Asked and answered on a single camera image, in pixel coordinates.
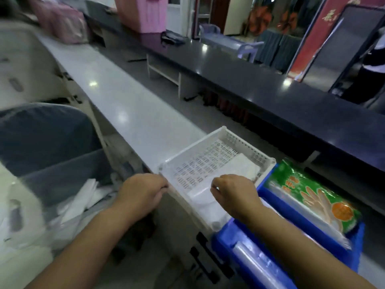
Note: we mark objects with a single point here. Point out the person's right forearm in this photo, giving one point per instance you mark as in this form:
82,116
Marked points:
300,252

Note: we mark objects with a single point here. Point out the person's left hand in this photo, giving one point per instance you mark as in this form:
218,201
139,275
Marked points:
138,194

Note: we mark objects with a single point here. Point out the small black pouch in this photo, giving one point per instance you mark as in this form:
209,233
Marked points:
172,37

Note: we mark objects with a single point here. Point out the white under-counter shelf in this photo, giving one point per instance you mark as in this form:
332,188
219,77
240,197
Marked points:
164,73

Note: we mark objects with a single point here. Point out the large white plastic bag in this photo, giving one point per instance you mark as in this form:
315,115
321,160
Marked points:
21,219

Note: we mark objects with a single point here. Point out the red banner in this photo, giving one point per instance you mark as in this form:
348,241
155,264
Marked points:
315,30

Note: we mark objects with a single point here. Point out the white perforated plastic basket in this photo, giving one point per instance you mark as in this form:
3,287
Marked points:
192,168

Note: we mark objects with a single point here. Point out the green disposable glove packet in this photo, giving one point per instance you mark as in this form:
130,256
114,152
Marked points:
315,201

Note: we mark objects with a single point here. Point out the clear plastic wrap roll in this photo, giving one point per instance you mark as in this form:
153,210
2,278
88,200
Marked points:
258,264

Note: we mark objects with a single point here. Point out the lilac plastic chair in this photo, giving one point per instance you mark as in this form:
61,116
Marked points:
228,42

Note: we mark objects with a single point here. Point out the grey table skirt cloth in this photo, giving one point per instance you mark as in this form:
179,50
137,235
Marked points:
278,51

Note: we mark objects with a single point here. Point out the person's left forearm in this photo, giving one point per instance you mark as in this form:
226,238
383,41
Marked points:
87,249

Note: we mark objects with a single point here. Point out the person's left fingers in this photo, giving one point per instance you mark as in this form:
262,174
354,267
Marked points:
160,185

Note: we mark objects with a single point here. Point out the person's right fingers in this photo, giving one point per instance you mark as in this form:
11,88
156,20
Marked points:
217,189

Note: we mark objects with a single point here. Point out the blue plastic crate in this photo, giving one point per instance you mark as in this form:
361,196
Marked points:
312,237

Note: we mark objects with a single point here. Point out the pink transparent bag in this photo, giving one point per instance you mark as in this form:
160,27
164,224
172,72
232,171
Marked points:
60,21

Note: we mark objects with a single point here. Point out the white plastic bags bundle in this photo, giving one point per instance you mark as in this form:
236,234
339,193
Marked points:
237,168

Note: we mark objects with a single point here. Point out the white drawer cabinet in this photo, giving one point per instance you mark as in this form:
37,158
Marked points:
27,63

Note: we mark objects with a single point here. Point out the dark framed standing panel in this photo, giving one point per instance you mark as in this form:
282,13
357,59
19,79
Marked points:
334,54

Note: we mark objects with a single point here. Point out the crumpled white plastic bag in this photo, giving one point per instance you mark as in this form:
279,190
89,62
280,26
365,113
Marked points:
84,198

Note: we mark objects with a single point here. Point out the orange decorative fan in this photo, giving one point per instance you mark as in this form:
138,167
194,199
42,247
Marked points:
287,21
260,19

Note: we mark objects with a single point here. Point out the pink plastic basket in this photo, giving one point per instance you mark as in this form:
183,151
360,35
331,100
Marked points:
141,13

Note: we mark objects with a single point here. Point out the grey waste bin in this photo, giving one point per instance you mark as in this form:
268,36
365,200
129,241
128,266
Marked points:
45,147

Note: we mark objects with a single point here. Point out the person's right hand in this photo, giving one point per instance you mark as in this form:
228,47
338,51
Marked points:
237,195

